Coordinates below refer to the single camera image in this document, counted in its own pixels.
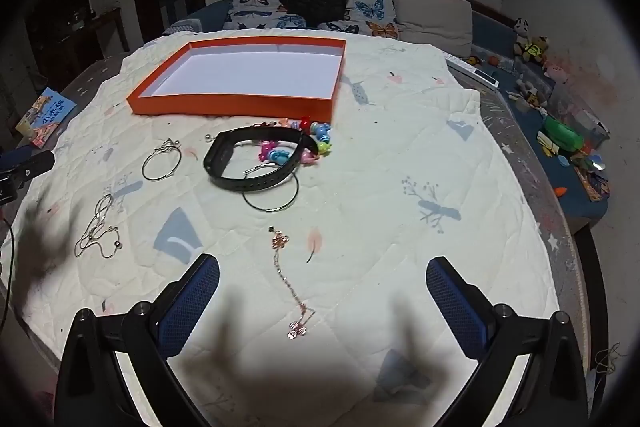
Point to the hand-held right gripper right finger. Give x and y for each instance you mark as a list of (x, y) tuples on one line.
[(455, 312)]

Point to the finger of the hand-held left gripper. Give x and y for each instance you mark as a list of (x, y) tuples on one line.
[(27, 163)]

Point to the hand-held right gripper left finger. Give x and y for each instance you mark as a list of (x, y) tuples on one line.
[(190, 302)]

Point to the small bronze earring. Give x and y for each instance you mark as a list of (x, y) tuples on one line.
[(279, 241)]

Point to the large dark hoop earring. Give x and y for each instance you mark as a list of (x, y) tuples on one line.
[(270, 210)]

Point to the thin silver hoop earring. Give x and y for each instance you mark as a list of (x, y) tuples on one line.
[(159, 179)]

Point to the black smart band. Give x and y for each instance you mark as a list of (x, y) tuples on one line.
[(217, 157)]

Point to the orange shallow box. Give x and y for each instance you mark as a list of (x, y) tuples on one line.
[(240, 72)]

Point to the colourful picture book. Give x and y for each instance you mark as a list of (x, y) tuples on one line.
[(45, 114)]

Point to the dark wooden cabinet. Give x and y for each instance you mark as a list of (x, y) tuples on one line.
[(75, 17)]

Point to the grey patterned tablecloth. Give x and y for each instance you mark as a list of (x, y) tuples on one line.
[(530, 167)]

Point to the white quilted blanket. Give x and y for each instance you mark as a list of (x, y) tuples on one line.
[(375, 147)]

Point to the small colourful booklet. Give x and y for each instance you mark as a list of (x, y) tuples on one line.
[(594, 184)]

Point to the grey folded cloth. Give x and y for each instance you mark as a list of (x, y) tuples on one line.
[(184, 27)]

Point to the green toy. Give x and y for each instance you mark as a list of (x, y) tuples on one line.
[(562, 133)]

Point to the clear storage bin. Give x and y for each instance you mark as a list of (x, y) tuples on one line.
[(582, 112)]

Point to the white flat device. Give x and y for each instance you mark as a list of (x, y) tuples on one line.
[(472, 71)]

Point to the pink plush toy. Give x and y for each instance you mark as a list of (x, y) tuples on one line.
[(560, 73)]

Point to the butterfly print pillow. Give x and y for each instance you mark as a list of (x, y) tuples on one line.
[(370, 12), (255, 7)]

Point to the panda plush toy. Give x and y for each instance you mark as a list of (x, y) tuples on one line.
[(521, 27)]

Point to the beige pillow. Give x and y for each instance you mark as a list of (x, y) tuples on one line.
[(435, 19)]

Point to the black quilted bag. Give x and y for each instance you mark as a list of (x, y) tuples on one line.
[(312, 2)]

